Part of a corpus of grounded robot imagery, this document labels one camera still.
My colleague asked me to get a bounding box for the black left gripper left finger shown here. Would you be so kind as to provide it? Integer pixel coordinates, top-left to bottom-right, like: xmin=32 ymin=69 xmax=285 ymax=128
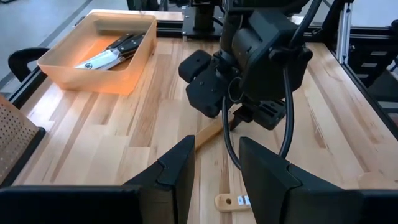
xmin=123 ymin=134 xmax=196 ymax=224

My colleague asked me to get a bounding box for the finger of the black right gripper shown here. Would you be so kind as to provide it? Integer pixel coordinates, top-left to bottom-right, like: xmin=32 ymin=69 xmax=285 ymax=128
xmin=229 ymin=107 xmax=253 ymax=131
xmin=252 ymin=100 xmax=287 ymax=131

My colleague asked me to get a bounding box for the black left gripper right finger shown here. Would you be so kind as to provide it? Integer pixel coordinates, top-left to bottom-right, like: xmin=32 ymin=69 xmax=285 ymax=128
xmin=238 ymin=136 xmax=364 ymax=224

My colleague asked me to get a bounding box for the angled wooden turner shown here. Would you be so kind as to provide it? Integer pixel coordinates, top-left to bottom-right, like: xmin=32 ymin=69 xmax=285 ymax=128
xmin=194 ymin=107 xmax=242 ymax=152

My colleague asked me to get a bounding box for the straight-blade knife black handle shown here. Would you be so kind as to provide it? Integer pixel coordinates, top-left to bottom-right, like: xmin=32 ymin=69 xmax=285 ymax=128
xmin=104 ymin=32 xmax=135 ymax=51

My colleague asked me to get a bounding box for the pointed knife black handle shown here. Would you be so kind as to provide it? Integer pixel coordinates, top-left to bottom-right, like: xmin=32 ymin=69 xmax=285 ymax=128
xmin=74 ymin=33 xmax=146 ymax=70

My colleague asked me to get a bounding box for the black metal stand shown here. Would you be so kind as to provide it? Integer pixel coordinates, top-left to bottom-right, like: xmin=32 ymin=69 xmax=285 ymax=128
xmin=348 ymin=18 xmax=398 ymax=103

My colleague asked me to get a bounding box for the orange plastic bin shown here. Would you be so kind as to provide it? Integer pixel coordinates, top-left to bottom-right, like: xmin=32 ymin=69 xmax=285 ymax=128
xmin=36 ymin=12 xmax=158 ymax=96

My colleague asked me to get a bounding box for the steel box grater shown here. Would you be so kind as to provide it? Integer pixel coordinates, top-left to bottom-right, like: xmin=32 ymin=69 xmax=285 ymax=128
xmin=0 ymin=95 xmax=47 ymax=188

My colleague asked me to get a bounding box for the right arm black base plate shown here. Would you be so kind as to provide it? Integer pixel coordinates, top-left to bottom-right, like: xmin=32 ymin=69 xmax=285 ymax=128
xmin=182 ymin=5 xmax=225 ymax=40

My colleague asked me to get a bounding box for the silver aluminium post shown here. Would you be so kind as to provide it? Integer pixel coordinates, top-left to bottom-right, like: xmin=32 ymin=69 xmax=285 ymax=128
xmin=335 ymin=0 xmax=354 ymax=65

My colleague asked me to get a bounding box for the black clamp handle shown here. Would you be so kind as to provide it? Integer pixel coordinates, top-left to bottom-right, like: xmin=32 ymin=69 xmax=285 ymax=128
xmin=7 ymin=47 xmax=50 ymax=83

